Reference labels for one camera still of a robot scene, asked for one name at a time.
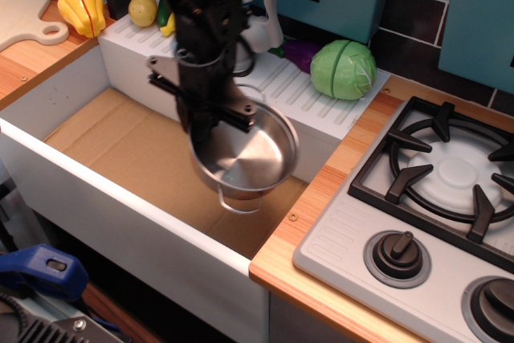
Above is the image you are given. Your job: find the black left stove knob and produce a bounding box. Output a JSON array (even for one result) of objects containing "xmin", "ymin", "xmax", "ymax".
[{"xmin": 363, "ymin": 231, "xmax": 431, "ymax": 289}]

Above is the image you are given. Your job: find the black stove knob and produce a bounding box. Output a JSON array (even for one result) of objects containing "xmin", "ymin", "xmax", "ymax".
[
  {"xmin": 461, "ymin": 276, "xmax": 513, "ymax": 342},
  {"xmin": 363, "ymin": 231, "xmax": 431, "ymax": 289}
]

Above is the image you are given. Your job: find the grey metal bracket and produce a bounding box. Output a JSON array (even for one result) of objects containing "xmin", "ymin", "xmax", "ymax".
[{"xmin": 1, "ymin": 292, "xmax": 133, "ymax": 342}]

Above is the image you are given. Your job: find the grey toy faucet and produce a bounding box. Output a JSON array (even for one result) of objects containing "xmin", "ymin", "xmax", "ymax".
[{"xmin": 234, "ymin": 0, "xmax": 284, "ymax": 77}]

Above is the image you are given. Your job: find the purple toy eggplant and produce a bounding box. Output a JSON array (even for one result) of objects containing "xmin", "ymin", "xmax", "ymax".
[{"xmin": 268, "ymin": 39, "xmax": 322, "ymax": 74}]

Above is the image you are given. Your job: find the blue clamp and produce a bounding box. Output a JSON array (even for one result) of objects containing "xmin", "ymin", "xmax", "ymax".
[{"xmin": 1, "ymin": 244, "xmax": 89, "ymax": 302}]

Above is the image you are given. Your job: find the black burner grate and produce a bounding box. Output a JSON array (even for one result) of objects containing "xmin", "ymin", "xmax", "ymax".
[{"xmin": 349, "ymin": 97, "xmax": 513, "ymax": 272}]

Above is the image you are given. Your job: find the teal box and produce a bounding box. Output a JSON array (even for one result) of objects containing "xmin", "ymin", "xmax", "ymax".
[{"xmin": 439, "ymin": 0, "xmax": 513, "ymax": 94}]

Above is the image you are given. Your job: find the green toy cabbage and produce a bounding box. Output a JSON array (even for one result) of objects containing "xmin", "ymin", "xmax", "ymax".
[{"xmin": 310, "ymin": 39, "xmax": 377, "ymax": 100}]

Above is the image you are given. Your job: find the stainless steel pot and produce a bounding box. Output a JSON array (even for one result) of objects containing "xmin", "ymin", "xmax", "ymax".
[{"xmin": 188, "ymin": 84, "xmax": 300, "ymax": 214}]

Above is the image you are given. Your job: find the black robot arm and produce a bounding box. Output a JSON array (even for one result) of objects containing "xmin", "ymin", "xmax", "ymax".
[{"xmin": 147, "ymin": 0, "xmax": 257, "ymax": 142}]

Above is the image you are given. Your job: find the yellow toy bell pepper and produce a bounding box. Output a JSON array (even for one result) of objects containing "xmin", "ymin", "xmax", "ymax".
[{"xmin": 57, "ymin": 0, "xmax": 106, "ymax": 39}]

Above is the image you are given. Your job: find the brown cardboard sheet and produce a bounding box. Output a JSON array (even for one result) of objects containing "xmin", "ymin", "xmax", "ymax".
[{"xmin": 45, "ymin": 88, "xmax": 307, "ymax": 259}]

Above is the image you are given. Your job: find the grey toy stove top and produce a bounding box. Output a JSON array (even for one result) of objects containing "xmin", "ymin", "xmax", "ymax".
[{"xmin": 293, "ymin": 102, "xmax": 513, "ymax": 342}]

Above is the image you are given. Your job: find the white cutting board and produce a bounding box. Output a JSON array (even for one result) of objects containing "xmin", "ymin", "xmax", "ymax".
[{"xmin": 1, "ymin": 0, "xmax": 69, "ymax": 51}]

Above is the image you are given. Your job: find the yellow toy potato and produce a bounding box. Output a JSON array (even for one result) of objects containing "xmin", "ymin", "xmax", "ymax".
[{"xmin": 128, "ymin": 0, "xmax": 157, "ymax": 27}]

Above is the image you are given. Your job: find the white toy sink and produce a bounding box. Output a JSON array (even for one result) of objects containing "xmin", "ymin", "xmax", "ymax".
[{"xmin": 1, "ymin": 17, "xmax": 388, "ymax": 342}]

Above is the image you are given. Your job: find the black right stove knob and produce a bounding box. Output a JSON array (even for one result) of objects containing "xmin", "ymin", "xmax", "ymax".
[{"xmin": 461, "ymin": 276, "xmax": 513, "ymax": 342}]

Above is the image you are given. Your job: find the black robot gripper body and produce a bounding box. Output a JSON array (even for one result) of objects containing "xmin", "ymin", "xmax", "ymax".
[{"xmin": 145, "ymin": 55, "xmax": 257, "ymax": 133}]

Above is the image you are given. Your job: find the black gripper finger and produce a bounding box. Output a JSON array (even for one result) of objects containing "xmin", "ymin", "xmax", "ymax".
[
  {"xmin": 189, "ymin": 112, "xmax": 218, "ymax": 142},
  {"xmin": 175, "ymin": 94, "xmax": 196, "ymax": 133}
]

